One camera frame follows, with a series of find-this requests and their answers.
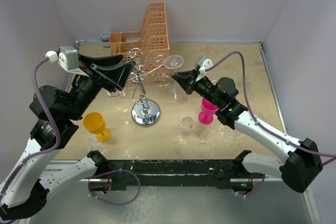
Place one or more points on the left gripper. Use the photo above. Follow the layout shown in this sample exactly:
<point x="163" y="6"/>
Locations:
<point x="116" y="73"/>

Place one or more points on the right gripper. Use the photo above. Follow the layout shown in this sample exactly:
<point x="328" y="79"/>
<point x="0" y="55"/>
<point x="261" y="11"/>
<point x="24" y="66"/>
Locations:
<point x="187" y="81"/>

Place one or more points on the pink plastic goblet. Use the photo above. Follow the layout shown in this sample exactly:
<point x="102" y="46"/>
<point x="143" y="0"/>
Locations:
<point x="206" y="116"/>

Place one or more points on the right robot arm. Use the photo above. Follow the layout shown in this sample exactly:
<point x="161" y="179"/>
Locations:
<point x="297" y="162"/>

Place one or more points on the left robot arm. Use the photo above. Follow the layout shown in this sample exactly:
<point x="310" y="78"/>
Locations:
<point x="24" y="192"/>

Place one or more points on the clear front wine glass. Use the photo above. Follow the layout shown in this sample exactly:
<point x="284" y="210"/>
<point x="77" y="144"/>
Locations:
<point x="187" y="128"/>

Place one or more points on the chrome wine glass rack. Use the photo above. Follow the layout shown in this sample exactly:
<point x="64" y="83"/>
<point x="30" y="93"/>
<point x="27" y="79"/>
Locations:
<point x="145" y="112"/>

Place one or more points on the small grey cap bottle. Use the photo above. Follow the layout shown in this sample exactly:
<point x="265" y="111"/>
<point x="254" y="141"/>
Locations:
<point x="105" y="38"/>

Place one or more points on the orange plastic file organizer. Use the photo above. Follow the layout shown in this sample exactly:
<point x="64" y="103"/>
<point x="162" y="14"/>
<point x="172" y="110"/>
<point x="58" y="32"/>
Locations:
<point x="148" y="47"/>

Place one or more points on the yellow plastic goblet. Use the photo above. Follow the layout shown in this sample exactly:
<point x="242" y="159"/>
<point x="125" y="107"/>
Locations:
<point x="95" y="124"/>

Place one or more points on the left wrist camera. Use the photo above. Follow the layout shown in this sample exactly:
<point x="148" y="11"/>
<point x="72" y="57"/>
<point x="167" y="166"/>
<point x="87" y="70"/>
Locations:
<point x="67" y="57"/>

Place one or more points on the black base frame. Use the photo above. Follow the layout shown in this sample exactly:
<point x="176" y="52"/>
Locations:
<point x="218" y="173"/>

